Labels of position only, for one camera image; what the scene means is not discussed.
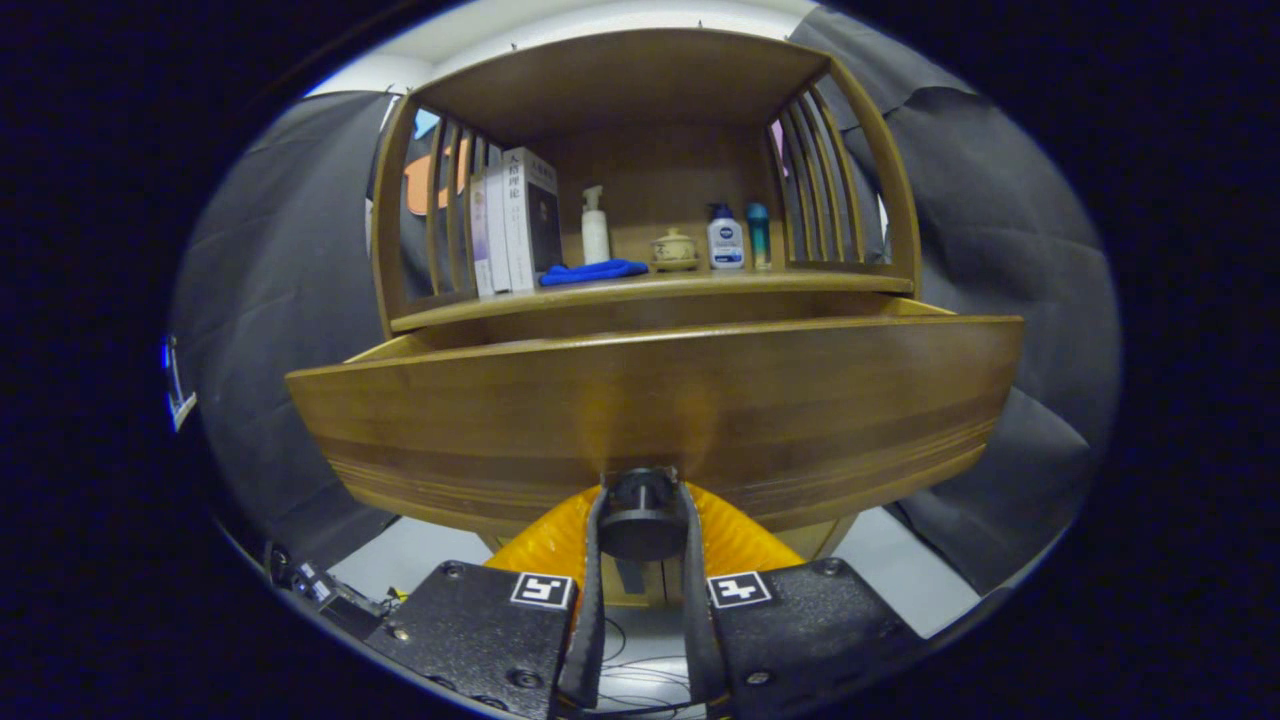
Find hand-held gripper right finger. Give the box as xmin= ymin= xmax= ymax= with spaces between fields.
xmin=680 ymin=483 xmax=926 ymax=720

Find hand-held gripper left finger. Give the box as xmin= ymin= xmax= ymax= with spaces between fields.
xmin=365 ymin=485 xmax=609 ymax=720

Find wooden drawer with black knob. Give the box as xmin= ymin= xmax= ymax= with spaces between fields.
xmin=285 ymin=295 xmax=1026 ymax=563

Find wooden countertop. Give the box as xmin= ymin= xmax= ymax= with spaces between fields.
xmin=390 ymin=265 xmax=916 ymax=333

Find wooden cabinet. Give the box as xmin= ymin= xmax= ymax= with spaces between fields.
xmin=370 ymin=28 xmax=923 ymax=609

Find blue cloth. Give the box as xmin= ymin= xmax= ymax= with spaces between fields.
xmin=539 ymin=259 xmax=649 ymax=287

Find lidded ceramic teacup with saucer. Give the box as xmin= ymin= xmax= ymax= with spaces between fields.
xmin=650 ymin=228 xmax=701 ymax=273

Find white lotion bottle blue cap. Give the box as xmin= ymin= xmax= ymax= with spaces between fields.
xmin=706 ymin=203 xmax=746 ymax=271

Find white pump bottle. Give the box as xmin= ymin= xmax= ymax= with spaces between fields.
xmin=581 ymin=185 xmax=611 ymax=266

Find white and purple book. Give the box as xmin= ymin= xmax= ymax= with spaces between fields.
xmin=470 ymin=175 xmax=496 ymax=298

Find grey portrait cover book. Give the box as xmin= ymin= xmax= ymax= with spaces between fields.
xmin=503 ymin=147 xmax=564 ymax=293

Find white shelf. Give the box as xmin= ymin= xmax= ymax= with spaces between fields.
xmin=163 ymin=335 xmax=198 ymax=433

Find black floor cables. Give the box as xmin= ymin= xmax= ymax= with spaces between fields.
xmin=590 ymin=615 xmax=711 ymax=717

